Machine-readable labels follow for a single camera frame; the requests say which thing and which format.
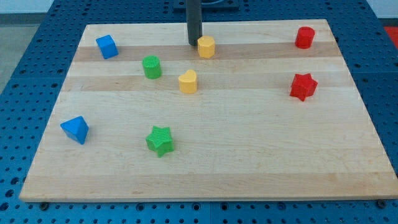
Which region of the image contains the blue triangle block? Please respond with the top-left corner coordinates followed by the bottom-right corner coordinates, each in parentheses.
top-left (60, 116), bottom-right (89, 144)

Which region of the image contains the yellow heart block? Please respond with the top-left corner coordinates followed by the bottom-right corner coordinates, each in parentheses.
top-left (178, 70), bottom-right (198, 94)

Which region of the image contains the yellow hexagon block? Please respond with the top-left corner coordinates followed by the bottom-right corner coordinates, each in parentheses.
top-left (197, 35), bottom-right (215, 58)

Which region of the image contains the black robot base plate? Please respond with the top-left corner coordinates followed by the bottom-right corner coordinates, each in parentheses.
top-left (171, 0), bottom-right (241, 12)

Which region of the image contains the green cylinder block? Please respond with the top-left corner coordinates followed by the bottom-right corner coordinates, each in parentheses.
top-left (142, 55), bottom-right (162, 79)

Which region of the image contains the red star block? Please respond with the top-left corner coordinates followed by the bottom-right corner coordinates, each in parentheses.
top-left (290, 73), bottom-right (318, 101)

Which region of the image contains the red cylinder block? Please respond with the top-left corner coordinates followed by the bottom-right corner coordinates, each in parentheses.
top-left (295, 27), bottom-right (315, 49)

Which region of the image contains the blue cube block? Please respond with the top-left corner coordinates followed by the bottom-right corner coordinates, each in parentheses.
top-left (96, 35), bottom-right (119, 59)

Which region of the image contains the green star block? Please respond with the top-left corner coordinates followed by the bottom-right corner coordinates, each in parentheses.
top-left (146, 126), bottom-right (174, 157)

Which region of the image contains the wooden board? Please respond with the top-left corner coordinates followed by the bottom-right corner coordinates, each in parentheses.
top-left (20, 19), bottom-right (397, 202)

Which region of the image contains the black cylindrical pointer rod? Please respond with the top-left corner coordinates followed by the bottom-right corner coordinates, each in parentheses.
top-left (185, 0), bottom-right (202, 46)

